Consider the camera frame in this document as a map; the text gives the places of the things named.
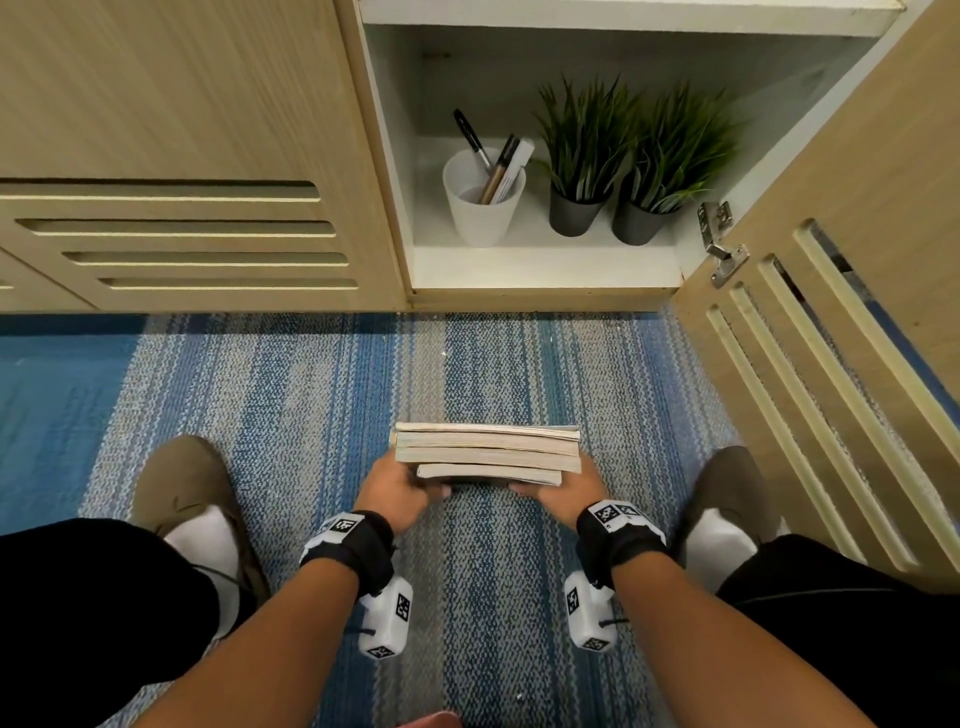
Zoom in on black cover book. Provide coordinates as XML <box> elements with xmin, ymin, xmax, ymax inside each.
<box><xmin>414</xmin><ymin>463</ymin><xmax>565</xmax><ymax>487</ymax></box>

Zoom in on person's left hand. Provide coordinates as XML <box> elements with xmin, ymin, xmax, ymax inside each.
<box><xmin>352</xmin><ymin>449</ymin><xmax>455</xmax><ymax>538</ymax></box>

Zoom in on slatted wooden cabinet door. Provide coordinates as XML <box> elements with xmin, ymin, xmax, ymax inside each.
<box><xmin>0</xmin><ymin>0</ymin><xmax>409</xmax><ymax>315</ymax></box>
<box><xmin>669</xmin><ymin>0</ymin><xmax>960</xmax><ymax>594</ymax></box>
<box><xmin>0</xmin><ymin>247</ymin><xmax>99</xmax><ymax>315</ymax></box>

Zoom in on person's right forearm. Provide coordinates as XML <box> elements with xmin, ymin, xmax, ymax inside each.
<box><xmin>611</xmin><ymin>551</ymin><xmax>879</xmax><ymax>728</ymax></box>

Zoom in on person's brown shoe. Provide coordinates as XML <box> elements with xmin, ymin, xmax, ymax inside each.
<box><xmin>669</xmin><ymin>446</ymin><xmax>781</xmax><ymax>571</ymax></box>
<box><xmin>127</xmin><ymin>436</ymin><xmax>273</xmax><ymax>609</ymax></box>

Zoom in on beige wooden cabinet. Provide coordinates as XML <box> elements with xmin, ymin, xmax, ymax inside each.
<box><xmin>333</xmin><ymin>0</ymin><xmax>935</xmax><ymax>313</ymax></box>

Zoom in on person's left forearm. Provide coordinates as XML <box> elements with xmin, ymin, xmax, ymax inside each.
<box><xmin>131</xmin><ymin>558</ymin><xmax>361</xmax><ymax>728</ymax></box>

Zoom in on person's left white sock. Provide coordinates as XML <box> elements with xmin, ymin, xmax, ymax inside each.
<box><xmin>163</xmin><ymin>504</ymin><xmax>243</xmax><ymax>643</ymax></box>

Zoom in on metal door hinge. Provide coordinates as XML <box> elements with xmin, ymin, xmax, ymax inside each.
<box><xmin>697</xmin><ymin>200</ymin><xmax>751</xmax><ymax>290</ymax></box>

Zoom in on person's right white sock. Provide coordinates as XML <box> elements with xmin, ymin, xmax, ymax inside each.
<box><xmin>683</xmin><ymin>508</ymin><xmax>760</xmax><ymax>594</ymax></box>

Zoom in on cream cookbook with bowl picture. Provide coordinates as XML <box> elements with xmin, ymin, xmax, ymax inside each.
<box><xmin>393</xmin><ymin>421</ymin><xmax>583</xmax><ymax>440</ymax></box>

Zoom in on beige paperback book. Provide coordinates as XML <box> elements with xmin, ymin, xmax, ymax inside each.
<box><xmin>395</xmin><ymin>447</ymin><xmax>584</xmax><ymax>475</ymax></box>

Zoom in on person's black trousers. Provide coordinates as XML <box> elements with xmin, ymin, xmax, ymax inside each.
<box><xmin>0</xmin><ymin>517</ymin><xmax>960</xmax><ymax>728</ymax></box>

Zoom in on white marker pen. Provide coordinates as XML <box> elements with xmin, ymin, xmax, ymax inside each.
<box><xmin>491</xmin><ymin>138</ymin><xmax>537</xmax><ymax>205</ymax></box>

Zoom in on person's right hand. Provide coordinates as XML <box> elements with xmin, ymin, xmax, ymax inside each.
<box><xmin>508</xmin><ymin>453</ymin><xmax>610</xmax><ymax>530</ymax></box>

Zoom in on person's left brown shoe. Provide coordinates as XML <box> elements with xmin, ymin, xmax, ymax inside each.
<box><xmin>127</xmin><ymin>436</ymin><xmax>273</xmax><ymax>609</ymax></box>

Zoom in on person's white sock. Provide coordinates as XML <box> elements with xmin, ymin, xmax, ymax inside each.
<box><xmin>683</xmin><ymin>508</ymin><xmax>760</xmax><ymax>594</ymax></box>
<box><xmin>163</xmin><ymin>504</ymin><xmax>243</xmax><ymax>643</ymax></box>

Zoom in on artificial grass plant black pot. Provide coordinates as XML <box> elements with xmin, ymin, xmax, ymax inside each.
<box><xmin>533</xmin><ymin>74</ymin><xmax>643</xmax><ymax>239</ymax></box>
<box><xmin>611</xmin><ymin>82</ymin><xmax>740</xmax><ymax>247</ymax></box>

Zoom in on person's right brown shoe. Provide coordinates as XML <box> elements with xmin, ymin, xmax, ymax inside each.
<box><xmin>669</xmin><ymin>446</ymin><xmax>781</xmax><ymax>571</ymax></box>

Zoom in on silver black pen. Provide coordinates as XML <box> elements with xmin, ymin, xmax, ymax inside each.
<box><xmin>452</xmin><ymin>108</ymin><xmax>494</xmax><ymax>172</ymax></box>

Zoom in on colourful cookbook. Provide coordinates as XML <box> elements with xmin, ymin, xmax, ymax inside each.
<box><xmin>389</xmin><ymin>431</ymin><xmax>583</xmax><ymax>457</ymax></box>

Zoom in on white cup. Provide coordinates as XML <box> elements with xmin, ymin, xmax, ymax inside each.
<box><xmin>442</xmin><ymin>146</ymin><xmax>528</xmax><ymax>249</ymax></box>

